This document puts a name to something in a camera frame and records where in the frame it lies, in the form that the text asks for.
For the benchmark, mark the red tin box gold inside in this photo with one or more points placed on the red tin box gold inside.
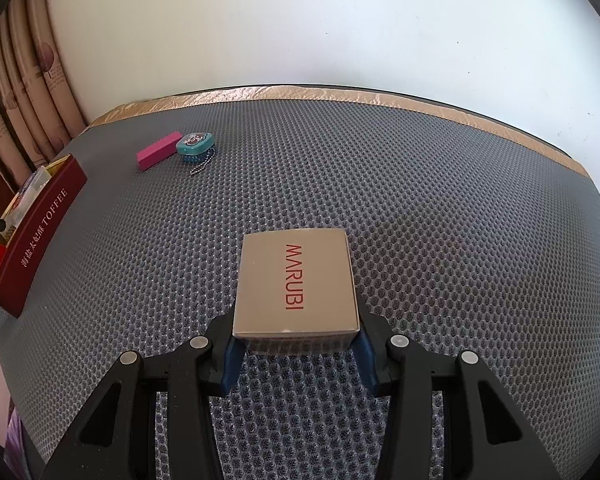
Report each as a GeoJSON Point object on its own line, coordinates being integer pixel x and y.
{"type": "Point", "coordinates": [40, 240]}

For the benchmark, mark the grey mesh mat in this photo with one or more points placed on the grey mesh mat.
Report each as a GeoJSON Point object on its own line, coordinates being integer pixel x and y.
{"type": "Point", "coordinates": [430, 235]}

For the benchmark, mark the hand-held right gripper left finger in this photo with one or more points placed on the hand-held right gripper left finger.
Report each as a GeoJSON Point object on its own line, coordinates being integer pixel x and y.
{"type": "Point", "coordinates": [230, 365]}

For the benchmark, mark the floral beige curtain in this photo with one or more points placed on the floral beige curtain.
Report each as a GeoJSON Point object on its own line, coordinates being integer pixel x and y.
{"type": "Point", "coordinates": [25, 85]}

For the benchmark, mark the pink eraser block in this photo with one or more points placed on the pink eraser block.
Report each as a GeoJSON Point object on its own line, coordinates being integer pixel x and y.
{"type": "Point", "coordinates": [157, 150]}

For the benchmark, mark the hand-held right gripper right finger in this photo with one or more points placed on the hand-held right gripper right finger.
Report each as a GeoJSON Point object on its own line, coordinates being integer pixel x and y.
{"type": "Point", "coordinates": [367, 362]}

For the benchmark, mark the white card box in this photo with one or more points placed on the white card box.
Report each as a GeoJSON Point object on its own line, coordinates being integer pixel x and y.
{"type": "Point", "coordinates": [30, 190]}

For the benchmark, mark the purple cloth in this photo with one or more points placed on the purple cloth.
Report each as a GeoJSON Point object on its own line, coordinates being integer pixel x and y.
{"type": "Point", "coordinates": [16, 440]}

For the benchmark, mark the beige box red print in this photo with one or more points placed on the beige box red print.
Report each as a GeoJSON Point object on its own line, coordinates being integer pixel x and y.
{"type": "Point", "coordinates": [295, 285]}

